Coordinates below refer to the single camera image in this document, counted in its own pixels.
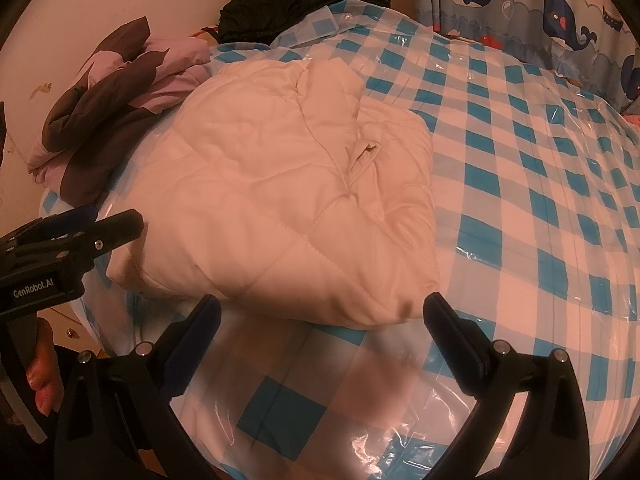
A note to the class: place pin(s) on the pink and brown blanket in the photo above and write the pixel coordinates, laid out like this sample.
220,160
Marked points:
110,105

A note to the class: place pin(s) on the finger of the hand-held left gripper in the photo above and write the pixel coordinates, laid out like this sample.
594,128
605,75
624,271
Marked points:
70,220
112,232

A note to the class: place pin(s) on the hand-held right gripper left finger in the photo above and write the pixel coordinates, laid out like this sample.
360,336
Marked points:
192,340

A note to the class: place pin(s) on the pink cloth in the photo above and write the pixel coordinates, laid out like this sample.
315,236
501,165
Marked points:
634,121

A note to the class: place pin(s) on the whale print curtain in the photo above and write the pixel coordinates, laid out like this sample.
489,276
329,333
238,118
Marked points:
540,10

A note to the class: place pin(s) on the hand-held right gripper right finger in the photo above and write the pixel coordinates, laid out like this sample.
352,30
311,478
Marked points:
450,340

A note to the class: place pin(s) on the blue checkered bed sheet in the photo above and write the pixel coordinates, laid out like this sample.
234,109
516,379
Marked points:
525,210

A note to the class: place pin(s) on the person's left hand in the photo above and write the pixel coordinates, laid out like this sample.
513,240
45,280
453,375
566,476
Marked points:
45,375

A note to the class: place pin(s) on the white quilted jacket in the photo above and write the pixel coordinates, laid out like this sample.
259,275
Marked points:
290,195

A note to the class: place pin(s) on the red cloth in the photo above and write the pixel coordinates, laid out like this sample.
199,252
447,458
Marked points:
205,32

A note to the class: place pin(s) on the black garment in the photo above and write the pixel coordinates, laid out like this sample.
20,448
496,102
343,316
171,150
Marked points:
300,5

